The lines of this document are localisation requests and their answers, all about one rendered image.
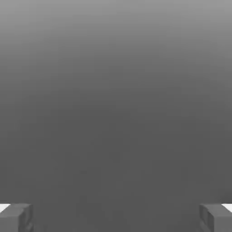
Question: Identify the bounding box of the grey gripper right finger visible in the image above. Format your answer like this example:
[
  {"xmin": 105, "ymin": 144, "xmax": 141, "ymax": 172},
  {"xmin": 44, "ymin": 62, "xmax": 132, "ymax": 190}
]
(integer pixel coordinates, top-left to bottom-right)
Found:
[{"xmin": 198, "ymin": 203, "xmax": 232, "ymax": 232}]

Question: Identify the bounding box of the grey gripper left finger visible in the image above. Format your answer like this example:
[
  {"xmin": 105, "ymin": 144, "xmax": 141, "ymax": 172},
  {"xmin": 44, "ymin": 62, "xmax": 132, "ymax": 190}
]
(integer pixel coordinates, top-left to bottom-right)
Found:
[{"xmin": 0, "ymin": 203, "xmax": 34, "ymax": 232}]

